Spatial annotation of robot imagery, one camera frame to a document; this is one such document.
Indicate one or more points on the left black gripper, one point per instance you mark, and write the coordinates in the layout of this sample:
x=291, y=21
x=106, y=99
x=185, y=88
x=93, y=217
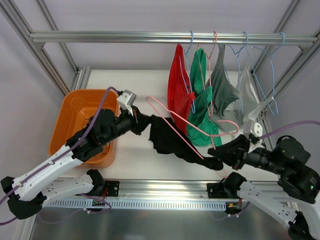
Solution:
x=135, y=120

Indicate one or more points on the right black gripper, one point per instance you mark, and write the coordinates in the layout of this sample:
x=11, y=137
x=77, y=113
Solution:
x=240, y=157

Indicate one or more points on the green tank top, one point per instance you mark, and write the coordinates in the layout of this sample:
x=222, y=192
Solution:
x=201, y=127

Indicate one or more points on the black tank top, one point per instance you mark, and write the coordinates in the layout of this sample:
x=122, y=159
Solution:
x=168, y=139

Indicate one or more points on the grey tank top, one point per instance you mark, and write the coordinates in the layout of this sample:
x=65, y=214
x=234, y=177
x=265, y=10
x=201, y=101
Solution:
x=225, y=112

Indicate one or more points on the red tank top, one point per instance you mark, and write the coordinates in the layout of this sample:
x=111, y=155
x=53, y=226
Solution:
x=179, y=93

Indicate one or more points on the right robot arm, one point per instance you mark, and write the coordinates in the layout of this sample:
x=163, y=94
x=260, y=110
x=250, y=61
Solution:
x=288, y=161

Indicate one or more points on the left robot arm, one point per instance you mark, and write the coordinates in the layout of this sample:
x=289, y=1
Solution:
x=28, y=194

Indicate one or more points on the white tank top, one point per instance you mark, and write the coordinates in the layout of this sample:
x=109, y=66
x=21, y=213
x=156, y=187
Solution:
x=249, y=106

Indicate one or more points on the orange plastic tub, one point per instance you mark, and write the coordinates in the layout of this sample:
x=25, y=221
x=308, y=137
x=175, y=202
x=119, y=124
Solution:
x=76, y=110

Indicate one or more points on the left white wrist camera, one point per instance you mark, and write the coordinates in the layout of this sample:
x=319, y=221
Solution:
x=125, y=100

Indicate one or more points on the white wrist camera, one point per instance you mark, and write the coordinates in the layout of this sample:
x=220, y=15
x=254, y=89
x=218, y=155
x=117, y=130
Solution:
x=252, y=131
x=125, y=100

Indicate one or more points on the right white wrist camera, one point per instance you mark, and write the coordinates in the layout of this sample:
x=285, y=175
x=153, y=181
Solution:
x=252, y=131

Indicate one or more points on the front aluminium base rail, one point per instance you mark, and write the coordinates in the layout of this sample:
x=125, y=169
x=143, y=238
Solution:
x=160, y=189

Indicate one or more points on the white slotted cable duct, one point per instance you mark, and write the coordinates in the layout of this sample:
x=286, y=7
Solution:
x=80, y=202

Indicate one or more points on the aluminium hanging rail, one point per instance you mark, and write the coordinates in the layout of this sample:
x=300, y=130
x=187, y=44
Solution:
x=264, y=39

